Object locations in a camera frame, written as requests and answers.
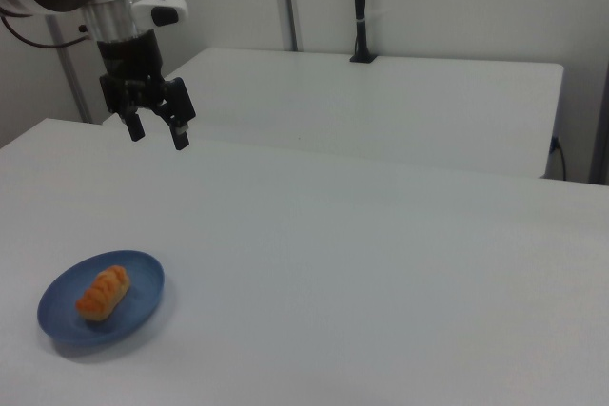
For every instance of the orange glazed bread roll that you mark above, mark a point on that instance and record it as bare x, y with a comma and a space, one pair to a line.
102, 294

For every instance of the blue round plate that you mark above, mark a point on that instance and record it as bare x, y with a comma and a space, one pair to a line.
140, 277

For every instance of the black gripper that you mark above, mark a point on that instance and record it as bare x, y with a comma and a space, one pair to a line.
128, 56

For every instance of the white side table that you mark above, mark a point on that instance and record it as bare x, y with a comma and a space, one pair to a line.
380, 106

